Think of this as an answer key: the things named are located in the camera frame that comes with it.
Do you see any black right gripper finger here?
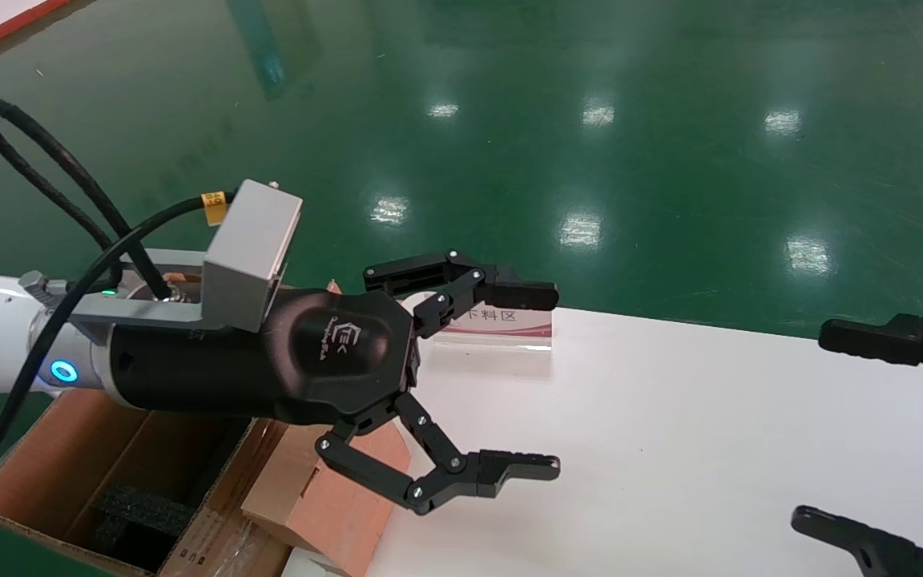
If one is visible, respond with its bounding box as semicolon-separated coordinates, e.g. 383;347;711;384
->
791;504;923;577
819;313;923;401

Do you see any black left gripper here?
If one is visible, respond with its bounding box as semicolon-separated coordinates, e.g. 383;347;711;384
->
105;249;562;516

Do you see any large cardboard box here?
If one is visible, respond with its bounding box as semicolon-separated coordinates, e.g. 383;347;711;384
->
0;279;346;577

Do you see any acrylic sign with red print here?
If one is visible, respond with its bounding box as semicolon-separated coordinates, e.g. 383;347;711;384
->
429;307;554;352

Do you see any black foam insert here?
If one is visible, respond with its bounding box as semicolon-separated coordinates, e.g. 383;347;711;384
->
91;484;200;575

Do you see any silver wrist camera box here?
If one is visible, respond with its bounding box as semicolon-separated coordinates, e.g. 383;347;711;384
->
67;180;304;333

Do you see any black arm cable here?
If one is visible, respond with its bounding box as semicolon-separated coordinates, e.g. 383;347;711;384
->
0;95;228;478

